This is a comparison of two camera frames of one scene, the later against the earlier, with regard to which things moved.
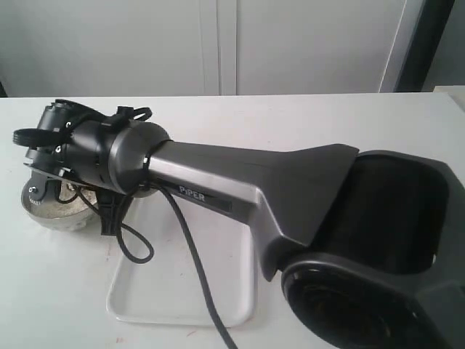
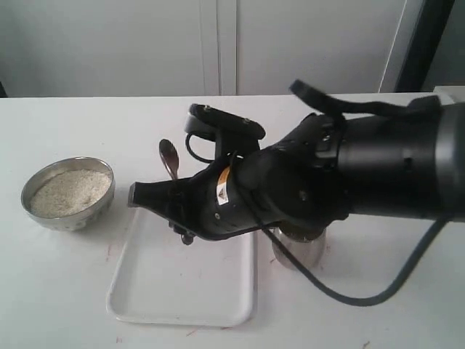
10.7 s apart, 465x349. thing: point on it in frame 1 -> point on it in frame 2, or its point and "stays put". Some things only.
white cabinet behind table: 97,48 stays put
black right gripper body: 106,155 -> 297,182
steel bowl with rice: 65,206 stays put
